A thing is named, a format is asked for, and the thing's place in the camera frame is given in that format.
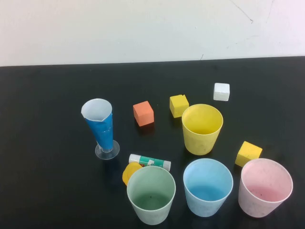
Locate yellow plastic cup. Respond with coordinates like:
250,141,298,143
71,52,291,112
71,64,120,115
181,104,224,156

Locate green plastic cup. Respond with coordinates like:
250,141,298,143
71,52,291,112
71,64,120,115
126,165,176,226

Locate pink plastic cup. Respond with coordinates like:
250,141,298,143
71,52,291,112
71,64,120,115
238,158,294,219

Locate orange foam cube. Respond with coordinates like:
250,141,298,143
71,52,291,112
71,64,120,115
132,100,155,127

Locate yellow foam cube notched corner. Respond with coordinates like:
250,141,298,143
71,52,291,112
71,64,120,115
169,94,190,118

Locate white green glue stick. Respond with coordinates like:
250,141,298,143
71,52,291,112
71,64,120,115
129,154,172,170

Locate tall measuring cup blue paper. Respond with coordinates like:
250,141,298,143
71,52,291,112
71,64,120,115
81,98,120,160

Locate yellow rubber duck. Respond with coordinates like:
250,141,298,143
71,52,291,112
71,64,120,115
122,162,143,186

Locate white foam cube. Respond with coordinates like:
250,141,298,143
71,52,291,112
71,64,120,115
213,83,231,102

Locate yellow foam cube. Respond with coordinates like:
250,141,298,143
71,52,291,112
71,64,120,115
234,141,263,167

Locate light blue plastic cup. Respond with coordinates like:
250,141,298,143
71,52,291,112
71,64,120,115
183,158,234,218

